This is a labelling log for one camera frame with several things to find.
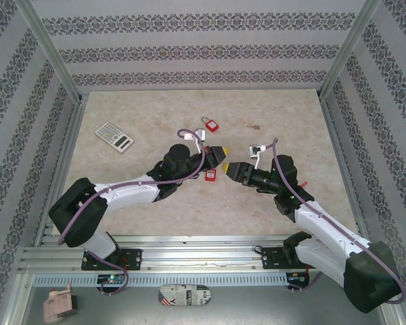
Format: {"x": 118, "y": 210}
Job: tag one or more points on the red safety padlock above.
{"x": 210, "y": 176}
{"x": 212, "y": 126}

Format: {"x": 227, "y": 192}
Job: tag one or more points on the small metal key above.
{"x": 255, "y": 127}

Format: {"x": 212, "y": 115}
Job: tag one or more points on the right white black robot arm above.
{"x": 331, "y": 230}

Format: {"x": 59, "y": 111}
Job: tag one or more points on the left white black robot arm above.
{"x": 128, "y": 193}

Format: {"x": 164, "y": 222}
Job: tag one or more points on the white scientific calculator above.
{"x": 113, "y": 136}

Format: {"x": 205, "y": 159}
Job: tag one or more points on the small circuit board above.
{"x": 112, "y": 279}
{"x": 297, "y": 277}

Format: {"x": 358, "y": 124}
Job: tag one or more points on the newspaper print oval case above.
{"x": 184, "y": 295}

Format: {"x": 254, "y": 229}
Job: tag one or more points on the pink plastic toy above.
{"x": 55, "y": 304}

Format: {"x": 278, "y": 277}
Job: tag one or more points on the aluminium side rail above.
{"x": 344, "y": 169}
{"x": 72, "y": 128}

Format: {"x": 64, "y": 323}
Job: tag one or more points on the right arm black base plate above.
{"x": 272, "y": 257}

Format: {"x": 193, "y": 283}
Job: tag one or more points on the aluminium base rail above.
{"x": 203, "y": 257}

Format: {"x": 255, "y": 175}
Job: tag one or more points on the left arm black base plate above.
{"x": 133, "y": 259}

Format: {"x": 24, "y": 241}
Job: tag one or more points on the aluminium frame post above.
{"x": 49, "y": 47}
{"x": 348, "y": 47}

